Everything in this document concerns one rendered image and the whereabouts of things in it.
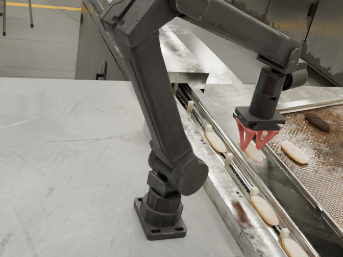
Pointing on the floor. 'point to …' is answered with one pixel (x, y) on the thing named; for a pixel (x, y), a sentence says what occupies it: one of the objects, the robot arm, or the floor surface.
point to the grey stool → (5, 14)
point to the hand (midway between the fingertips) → (250, 147)
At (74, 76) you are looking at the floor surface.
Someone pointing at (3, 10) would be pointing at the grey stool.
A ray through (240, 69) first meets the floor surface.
